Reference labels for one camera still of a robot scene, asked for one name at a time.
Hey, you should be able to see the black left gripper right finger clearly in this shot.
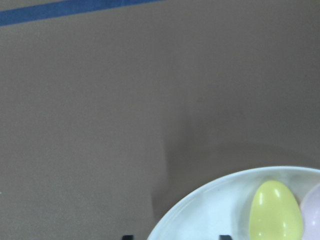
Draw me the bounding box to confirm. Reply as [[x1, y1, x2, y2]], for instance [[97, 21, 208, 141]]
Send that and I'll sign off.
[[219, 235, 232, 240]]

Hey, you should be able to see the white round plate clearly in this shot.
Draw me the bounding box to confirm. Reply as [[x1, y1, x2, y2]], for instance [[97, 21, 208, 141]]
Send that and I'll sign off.
[[148, 166, 320, 240]]

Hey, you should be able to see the yellow plastic spoon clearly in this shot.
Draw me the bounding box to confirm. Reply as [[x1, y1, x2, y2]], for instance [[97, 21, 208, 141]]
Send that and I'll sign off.
[[248, 180, 304, 240]]

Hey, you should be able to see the pink plastic spoon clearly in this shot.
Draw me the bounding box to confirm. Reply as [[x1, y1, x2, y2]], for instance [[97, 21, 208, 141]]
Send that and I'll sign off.
[[300, 184, 320, 240]]

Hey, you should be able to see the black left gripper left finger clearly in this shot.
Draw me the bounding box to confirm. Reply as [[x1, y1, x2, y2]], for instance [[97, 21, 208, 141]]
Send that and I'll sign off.
[[121, 235, 133, 240]]

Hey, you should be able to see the brown paper table cover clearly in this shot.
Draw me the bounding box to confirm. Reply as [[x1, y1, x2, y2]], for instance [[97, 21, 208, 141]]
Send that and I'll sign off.
[[0, 0, 320, 240]]

